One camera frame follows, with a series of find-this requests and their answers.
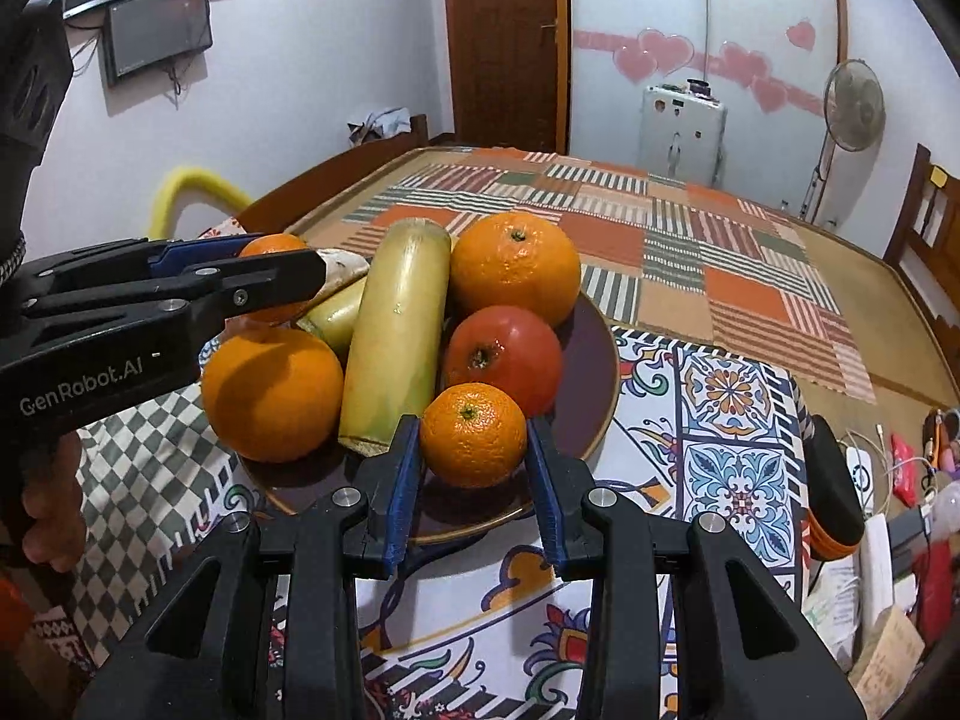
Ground stack of papers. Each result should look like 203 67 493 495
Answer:
804 532 901 680

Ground person's left hand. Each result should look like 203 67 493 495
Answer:
21 431 86 573

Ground brown wooden door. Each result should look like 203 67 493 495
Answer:
442 0 569 156

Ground white bottle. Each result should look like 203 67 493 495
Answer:
926 480 960 535

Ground small cardboard box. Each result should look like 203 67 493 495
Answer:
851 606 928 703

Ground white boxy case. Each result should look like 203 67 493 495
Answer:
639 82 728 185

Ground dark red pouch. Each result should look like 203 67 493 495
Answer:
910 540 955 647

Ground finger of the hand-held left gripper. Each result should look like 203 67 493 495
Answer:
19 234 268 295
16 247 329 346

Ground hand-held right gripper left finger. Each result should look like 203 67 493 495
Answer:
75 414 422 720

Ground wooden bed rail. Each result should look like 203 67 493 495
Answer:
240 114 460 235

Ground large orange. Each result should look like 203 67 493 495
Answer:
450 212 583 329
201 328 346 464

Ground pile of clothes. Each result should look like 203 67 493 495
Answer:
347 106 414 146

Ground white charger with cable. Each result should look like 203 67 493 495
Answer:
841 426 895 520

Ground striped patchwork blanket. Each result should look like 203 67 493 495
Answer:
341 148 877 403

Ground pink packet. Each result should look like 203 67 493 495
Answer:
889 431 921 509

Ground red tomato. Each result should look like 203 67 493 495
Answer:
441 305 564 418

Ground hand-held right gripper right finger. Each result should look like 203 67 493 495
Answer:
525 414 863 720

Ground standing fan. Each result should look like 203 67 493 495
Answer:
806 58 887 230

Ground checkered tile-print cloth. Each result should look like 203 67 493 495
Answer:
22 214 822 720

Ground purple plate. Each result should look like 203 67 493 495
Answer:
236 292 622 547

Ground wooden bed headboard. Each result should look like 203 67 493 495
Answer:
883 142 960 332

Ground small black wall monitor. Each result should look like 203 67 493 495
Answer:
103 0 215 89

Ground frosted sliding door wardrobe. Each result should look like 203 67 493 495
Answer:
562 0 850 224

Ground black orange-trimmed case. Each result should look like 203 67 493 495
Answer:
801 414 868 565

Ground straw bed mat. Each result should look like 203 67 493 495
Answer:
285 146 960 432

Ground small tangerine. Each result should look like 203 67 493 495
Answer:
418 382 529 488
238 234 322 325

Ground pink heart stickers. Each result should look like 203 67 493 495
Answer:
574 19 824 116

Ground scissors and pens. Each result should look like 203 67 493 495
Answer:
922 406 960 475

